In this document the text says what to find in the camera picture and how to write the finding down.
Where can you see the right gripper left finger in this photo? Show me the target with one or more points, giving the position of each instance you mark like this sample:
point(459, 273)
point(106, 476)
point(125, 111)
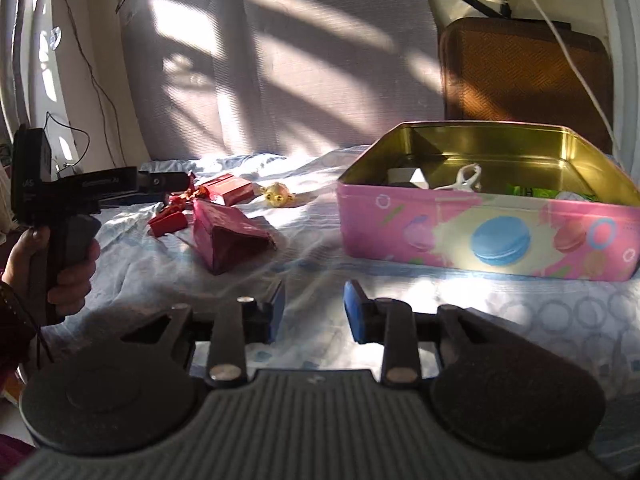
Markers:
point(136, 389)

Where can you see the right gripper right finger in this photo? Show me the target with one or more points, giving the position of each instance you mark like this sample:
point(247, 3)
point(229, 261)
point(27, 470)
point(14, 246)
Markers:
point(485, 385)

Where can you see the red toy car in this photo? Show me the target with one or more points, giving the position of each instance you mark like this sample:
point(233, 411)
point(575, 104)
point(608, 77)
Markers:
point(172, 218)

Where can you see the green snack packet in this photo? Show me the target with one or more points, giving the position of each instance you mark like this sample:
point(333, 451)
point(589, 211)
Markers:
point(527, 191)

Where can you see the tan cardboard box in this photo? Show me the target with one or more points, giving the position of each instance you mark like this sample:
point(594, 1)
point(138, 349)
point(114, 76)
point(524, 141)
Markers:
point(407, 177)

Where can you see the person's left hand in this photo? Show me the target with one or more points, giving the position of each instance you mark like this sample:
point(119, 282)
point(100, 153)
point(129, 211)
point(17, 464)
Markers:
point(50, 288)

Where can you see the dark red paper bag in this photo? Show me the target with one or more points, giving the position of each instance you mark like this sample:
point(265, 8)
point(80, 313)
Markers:
point(224, 237)

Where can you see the red gift box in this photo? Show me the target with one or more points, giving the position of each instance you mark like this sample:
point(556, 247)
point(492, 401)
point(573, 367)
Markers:
point(228, 190)

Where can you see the pink macaron tin box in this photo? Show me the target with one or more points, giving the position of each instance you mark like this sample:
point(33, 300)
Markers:
point(490, 230)

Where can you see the small yellow toy figure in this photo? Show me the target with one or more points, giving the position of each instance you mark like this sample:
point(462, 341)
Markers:
point(277, 195)

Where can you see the grey padded headboard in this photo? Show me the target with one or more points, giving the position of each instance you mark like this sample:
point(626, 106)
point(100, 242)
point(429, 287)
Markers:
point(290, 77)

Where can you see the brown woven cushion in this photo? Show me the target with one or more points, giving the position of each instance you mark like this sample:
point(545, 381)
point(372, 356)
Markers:
point(515, 71)

